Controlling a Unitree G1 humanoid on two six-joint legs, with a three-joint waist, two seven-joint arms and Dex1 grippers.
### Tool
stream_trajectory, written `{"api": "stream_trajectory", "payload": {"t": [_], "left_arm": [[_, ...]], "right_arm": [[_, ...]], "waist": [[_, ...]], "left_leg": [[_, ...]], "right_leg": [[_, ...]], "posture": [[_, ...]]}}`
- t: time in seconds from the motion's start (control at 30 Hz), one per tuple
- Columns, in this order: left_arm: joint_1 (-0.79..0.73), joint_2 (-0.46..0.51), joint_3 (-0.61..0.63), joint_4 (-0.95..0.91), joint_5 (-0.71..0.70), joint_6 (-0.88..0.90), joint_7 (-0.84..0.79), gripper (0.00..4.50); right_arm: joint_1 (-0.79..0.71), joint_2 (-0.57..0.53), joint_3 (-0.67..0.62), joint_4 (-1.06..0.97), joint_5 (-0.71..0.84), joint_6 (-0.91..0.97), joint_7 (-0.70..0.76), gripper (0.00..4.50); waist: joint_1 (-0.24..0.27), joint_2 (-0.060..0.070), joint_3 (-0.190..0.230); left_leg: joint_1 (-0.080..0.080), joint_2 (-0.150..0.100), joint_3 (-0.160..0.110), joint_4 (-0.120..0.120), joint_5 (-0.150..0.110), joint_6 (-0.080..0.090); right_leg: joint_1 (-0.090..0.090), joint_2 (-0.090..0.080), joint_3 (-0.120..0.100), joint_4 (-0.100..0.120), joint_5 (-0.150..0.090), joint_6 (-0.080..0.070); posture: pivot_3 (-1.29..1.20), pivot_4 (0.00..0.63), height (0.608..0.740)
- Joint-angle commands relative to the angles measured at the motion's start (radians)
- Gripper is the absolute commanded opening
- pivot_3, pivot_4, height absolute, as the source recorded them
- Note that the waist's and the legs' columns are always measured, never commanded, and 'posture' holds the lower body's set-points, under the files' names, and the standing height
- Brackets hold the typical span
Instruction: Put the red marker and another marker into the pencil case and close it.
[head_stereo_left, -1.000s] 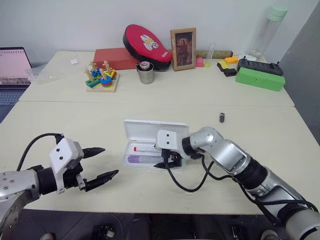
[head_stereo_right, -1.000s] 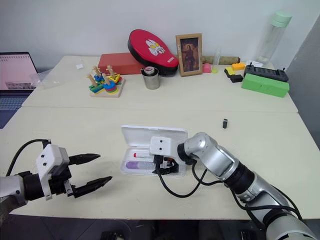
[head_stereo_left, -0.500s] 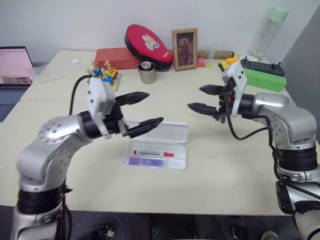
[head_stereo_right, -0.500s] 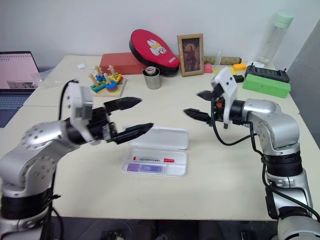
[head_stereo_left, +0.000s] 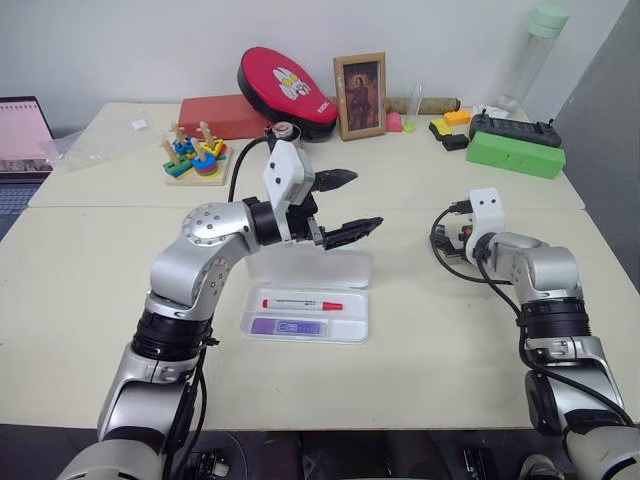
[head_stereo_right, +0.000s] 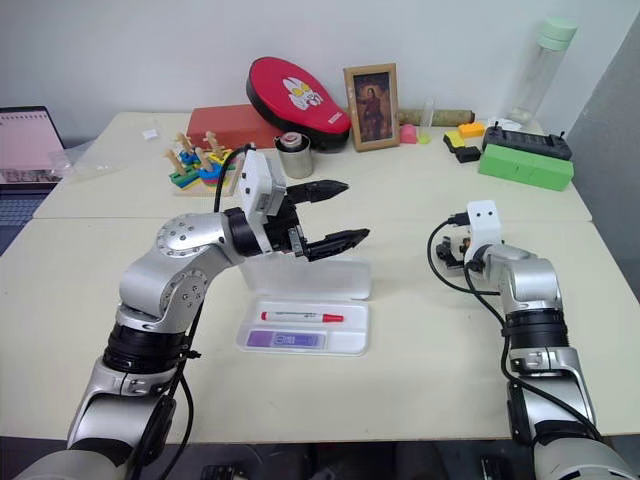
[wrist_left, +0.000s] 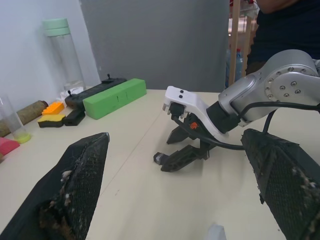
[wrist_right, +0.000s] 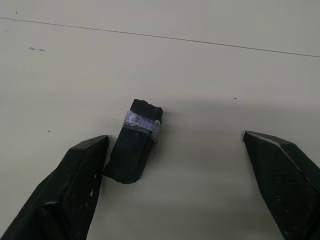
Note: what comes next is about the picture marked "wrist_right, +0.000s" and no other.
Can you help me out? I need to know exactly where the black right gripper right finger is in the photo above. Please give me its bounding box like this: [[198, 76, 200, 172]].
[[240, 130, 320, 240]]

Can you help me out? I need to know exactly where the black block with clear tape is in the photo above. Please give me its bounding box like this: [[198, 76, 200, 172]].
[[103, 98, 167, 186]]

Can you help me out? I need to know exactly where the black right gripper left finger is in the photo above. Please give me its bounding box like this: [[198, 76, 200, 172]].
[[0, 134, 111, 240]]

